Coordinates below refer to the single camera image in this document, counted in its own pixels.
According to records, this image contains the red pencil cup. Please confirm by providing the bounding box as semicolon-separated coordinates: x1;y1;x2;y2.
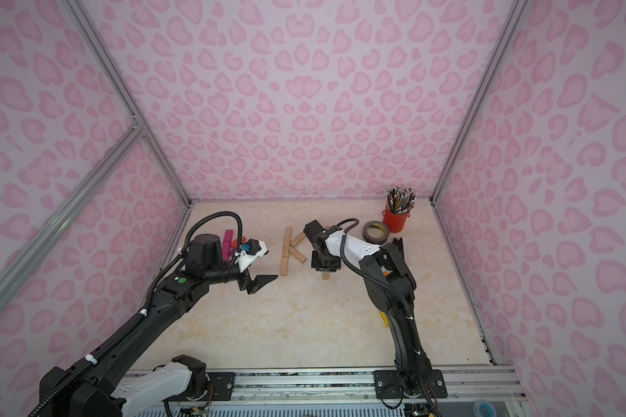
383;208;410;234

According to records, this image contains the black stapler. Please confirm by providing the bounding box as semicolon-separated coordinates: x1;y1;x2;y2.
392;238;404;255

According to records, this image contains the blue round cap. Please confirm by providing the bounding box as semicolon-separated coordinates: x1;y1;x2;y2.
472;401;498;417

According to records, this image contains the bundle of coloured pencils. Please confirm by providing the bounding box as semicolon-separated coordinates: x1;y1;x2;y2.
386;186;417;215

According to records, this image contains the long natural wood block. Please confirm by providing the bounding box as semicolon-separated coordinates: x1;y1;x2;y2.
279;257;290;276

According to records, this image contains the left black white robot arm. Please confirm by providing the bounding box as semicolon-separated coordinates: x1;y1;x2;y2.
31;234;276;416

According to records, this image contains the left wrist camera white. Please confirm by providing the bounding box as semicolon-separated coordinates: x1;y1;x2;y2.
236;239;269;272

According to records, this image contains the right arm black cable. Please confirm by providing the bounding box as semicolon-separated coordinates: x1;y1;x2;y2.
336;218;439;417

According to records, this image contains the grey duct tape roll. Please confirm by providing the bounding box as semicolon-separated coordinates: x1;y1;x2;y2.
362;221;391;245

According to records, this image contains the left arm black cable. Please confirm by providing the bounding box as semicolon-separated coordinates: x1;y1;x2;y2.
25;210;244;417

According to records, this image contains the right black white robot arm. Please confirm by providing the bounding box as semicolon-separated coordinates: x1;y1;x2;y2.
304;218;448;399

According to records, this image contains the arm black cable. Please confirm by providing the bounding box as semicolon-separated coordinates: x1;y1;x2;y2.
25;210;244;417
336;218;439;417

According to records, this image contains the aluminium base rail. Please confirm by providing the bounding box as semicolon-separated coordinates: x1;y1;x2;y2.
77;364;528;417

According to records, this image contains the red block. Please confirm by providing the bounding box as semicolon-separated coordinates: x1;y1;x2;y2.
232;237;247;247

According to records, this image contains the yellow block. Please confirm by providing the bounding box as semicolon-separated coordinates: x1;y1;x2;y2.
380;312;390;328

